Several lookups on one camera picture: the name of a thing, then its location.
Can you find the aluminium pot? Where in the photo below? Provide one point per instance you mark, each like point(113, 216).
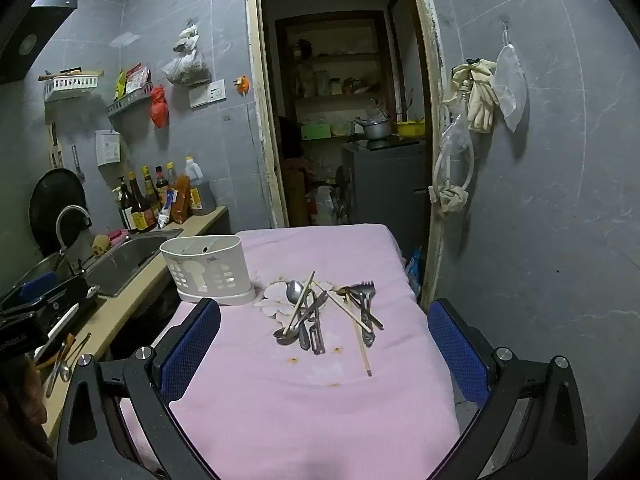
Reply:
point(374, 129)

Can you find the grey cabinet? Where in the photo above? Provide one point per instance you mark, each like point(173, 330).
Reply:
point(385, 180)

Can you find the dark pump bottle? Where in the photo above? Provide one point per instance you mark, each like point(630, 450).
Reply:
point(124, 207)

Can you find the green box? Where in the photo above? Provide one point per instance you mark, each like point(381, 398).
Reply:
point(316, 132)

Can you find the dried plant twigs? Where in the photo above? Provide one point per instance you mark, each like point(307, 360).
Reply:
point(407, 105)

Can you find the black range hood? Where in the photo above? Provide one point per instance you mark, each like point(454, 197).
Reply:
point(30, 40)

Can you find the knotted cream cloth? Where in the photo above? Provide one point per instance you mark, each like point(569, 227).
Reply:
point(450, 200)

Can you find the white plastic containers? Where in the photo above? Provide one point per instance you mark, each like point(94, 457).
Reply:
point(325, 205)

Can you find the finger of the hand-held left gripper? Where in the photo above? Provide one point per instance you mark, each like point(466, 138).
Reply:
point(35, 315)
point(37, 286)

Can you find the steel ladle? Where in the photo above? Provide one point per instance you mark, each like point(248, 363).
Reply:
point(64, 371)

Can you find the red cap sauce bottle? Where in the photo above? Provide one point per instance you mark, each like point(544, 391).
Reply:
point(161, 182)

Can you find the orange noodle packet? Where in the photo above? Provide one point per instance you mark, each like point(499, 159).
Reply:
point(181, 200)

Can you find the tan loofah sponge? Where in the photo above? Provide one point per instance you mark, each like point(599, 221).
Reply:
point(100, 244)

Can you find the steel sink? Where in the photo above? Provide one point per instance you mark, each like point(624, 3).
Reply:
point(125, 260)

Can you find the wooden shelf unit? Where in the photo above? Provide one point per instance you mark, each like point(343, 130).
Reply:
point(330, 60)

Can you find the steel faucet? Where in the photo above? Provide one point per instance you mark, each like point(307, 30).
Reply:
point(62, 220)

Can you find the red plastic bag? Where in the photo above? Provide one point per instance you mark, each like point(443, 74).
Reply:
point(159, 107)

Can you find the white blue tube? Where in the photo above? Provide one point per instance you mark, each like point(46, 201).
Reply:
point(165, 210)

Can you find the white plastic utensil holder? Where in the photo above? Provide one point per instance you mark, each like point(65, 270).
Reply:
point(210, 270)

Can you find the black induction cooker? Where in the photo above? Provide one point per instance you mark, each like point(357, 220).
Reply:
point(89, 305)

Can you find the small steel spoon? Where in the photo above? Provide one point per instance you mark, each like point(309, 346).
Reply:
point(284, 336)

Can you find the yellow snack packet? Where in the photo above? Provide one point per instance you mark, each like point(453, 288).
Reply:
point(120, 85)

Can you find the cooking oil jug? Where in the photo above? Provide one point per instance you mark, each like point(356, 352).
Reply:
point(200, 190)

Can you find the clear glass bottle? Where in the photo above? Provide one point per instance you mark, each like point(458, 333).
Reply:
point(171, 175)

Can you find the worn wooden door frame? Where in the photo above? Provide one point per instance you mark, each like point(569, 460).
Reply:
point(265, 135)

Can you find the cream rubber gloves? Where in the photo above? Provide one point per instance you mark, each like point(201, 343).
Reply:
point(480, 95)

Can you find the clear bag of dried goods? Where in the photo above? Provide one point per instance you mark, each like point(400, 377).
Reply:
point(185, 62)

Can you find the pink floral tablecloth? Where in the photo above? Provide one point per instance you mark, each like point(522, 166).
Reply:
point(300, 410)

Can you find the pink scrubber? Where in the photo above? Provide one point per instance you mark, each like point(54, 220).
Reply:
point(119, 236)

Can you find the yellow bowl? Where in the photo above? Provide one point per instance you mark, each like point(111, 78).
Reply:
point(409, 129)

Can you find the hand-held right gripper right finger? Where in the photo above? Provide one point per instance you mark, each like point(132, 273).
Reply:
point(457, 350)

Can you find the white wall box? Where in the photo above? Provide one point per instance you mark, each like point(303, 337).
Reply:
point(107, 147)

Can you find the blue plastic packet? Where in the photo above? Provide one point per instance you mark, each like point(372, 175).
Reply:
point(414, 272)

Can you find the clear plastic bag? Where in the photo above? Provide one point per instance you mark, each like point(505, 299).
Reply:
point(457, 135)

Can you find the beige kitchen counter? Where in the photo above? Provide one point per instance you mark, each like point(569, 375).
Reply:
point(145, 290)

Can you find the white basket shelf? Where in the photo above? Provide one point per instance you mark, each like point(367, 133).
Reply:
point(70, 82)

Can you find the red snack packets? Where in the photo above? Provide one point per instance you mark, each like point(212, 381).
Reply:
point(137, 77)

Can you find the person's left forearm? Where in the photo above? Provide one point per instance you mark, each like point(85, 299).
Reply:
point(20, 410)

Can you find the yellow cap sauce bottle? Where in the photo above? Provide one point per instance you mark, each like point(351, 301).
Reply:
point(150, 192)

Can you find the large dark sauce bottle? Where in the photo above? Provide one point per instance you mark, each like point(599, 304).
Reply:
point(139, 207)

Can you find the white wall socket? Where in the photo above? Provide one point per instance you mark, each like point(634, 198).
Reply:
point(207, 94)

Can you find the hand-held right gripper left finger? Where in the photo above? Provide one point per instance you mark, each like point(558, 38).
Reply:
point(192, 350)

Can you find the grey wall shelf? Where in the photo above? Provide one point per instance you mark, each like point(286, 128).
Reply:
point(127, 102)

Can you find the black round pan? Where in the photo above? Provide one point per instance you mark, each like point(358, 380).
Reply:
point(55, 200)

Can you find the hanging steel peeler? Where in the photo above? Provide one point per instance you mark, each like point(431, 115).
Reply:
point(77, 162)

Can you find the steel peeler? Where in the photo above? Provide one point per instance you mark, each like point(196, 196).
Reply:
point(318, 342)
point(77, 162)

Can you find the orange wall hook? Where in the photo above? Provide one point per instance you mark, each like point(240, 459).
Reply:
point(242, 85)

